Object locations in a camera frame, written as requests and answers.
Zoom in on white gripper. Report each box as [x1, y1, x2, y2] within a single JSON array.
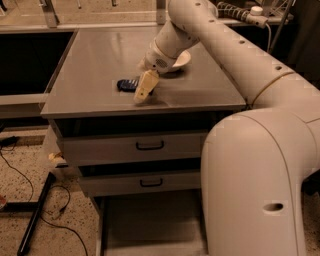
[[134, 40, 178, 104]]

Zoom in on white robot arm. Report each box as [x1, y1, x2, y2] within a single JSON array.
[[134, 0, 320, 256]]

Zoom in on top grey drawer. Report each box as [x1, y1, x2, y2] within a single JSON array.
[[53, 111, 231, 167]]

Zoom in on grey drawer cabinet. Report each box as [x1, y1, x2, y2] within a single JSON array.
[[40, 25, 247, 256]]

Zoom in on middle grey drawer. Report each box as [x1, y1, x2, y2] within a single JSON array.
[[79, 158, 201, 197]]

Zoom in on bottom open grey drawer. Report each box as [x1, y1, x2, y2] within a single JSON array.
[[96, 189, 208, 256]]

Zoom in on white paper bowl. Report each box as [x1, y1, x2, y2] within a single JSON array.
[[169, 50, 191, 72]]

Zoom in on white power strip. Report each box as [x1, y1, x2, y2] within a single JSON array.
[[217, 2, 268, 28]]

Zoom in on black metal floor stand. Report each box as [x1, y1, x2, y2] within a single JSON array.
[[0, 173, 56, 256]]

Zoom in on white hanging cable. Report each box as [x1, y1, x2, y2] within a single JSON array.
[[264, 23, 273, 54]]

